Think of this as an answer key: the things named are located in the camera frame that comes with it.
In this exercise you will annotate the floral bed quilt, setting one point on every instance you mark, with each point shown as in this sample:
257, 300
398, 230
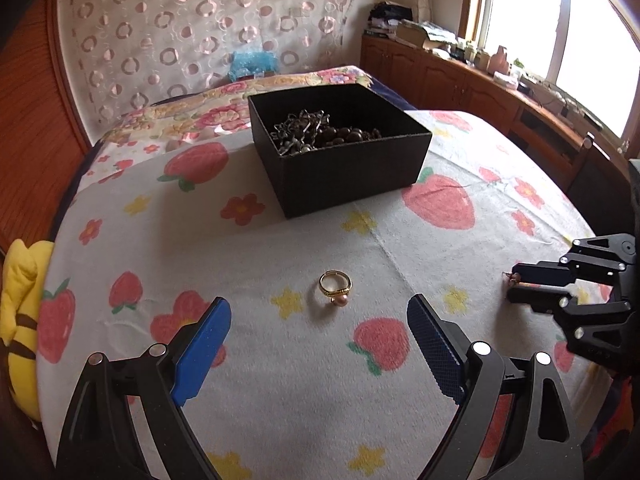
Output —
221, 110

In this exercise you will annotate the navy blue blanket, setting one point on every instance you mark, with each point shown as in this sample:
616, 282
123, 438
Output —
390, 95

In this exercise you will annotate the window with frame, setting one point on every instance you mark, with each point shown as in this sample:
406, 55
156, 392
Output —
588, 50

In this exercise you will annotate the yellow plush toy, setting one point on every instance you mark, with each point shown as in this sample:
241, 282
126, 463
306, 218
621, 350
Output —
23, 273

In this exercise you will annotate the blue wrapped box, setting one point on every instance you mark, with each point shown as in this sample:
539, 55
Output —
252, 65

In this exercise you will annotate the metal hair comb pin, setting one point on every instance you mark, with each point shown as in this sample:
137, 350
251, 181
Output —
301, 133

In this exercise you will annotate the black jewelry box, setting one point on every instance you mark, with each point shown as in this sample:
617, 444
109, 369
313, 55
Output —
306, 182

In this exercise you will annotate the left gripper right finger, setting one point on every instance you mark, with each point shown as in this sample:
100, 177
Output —
470, 373

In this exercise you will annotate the wooden side cabinet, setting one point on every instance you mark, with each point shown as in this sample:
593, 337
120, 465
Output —
431, 83

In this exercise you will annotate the strawberry print white cloth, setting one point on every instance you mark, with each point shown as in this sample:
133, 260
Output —
319, 376

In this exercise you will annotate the pink circle pattern curtain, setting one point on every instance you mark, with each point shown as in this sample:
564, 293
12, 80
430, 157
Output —
122, 55

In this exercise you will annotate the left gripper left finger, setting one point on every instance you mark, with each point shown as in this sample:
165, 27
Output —
166, 376

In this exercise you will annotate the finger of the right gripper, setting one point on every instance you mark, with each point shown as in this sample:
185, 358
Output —
540, 299
543, 273

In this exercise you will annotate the pile of clutter on cabinet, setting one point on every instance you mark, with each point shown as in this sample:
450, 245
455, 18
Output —
394, 21

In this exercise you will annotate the pink bottle on counter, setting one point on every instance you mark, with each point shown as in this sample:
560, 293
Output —
499, 63

